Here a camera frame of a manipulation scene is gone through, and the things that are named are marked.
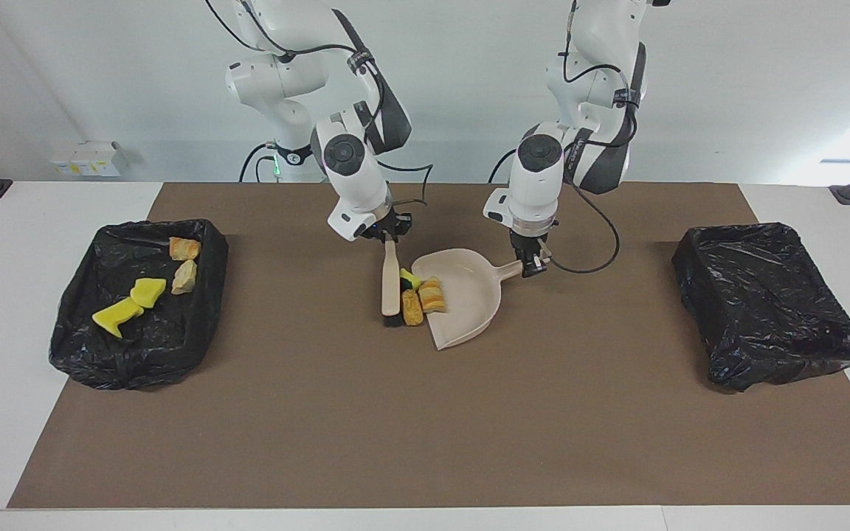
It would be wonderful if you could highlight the pale tan bread chunk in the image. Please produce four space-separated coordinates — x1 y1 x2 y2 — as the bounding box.
418 277 446 314

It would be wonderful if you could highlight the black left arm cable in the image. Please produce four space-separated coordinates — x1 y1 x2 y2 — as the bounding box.
543 0 643 275

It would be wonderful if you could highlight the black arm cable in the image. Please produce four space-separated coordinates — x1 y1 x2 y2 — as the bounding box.
543 0 643 275
204 0 435 216

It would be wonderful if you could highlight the yellow sponge chunk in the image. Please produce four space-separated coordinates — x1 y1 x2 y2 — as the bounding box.
130 277 167 309

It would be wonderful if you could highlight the brown table mat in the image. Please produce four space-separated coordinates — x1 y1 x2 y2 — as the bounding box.
8 182 850 510

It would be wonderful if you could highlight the pale croissant piece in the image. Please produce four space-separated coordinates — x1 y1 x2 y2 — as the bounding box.
172 260 198 296

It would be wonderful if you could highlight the black base cable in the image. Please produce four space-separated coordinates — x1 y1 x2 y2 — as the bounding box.
239 144 278 183
489 147 518 183

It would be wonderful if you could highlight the notched yellow sponge piece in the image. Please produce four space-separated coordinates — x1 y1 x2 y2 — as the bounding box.
91 296 144 339

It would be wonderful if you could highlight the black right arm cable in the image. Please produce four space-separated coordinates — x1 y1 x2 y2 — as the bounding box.
204 0 435 216

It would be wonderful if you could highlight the beige hand brush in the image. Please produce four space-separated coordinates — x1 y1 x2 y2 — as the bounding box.
381 237 405 328

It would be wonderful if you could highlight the beige plastic dustpan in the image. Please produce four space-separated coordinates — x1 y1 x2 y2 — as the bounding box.
411 249 525 351

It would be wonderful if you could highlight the black bag lined bin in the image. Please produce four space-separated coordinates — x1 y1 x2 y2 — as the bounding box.
672 222 850 393
49 218 230 392

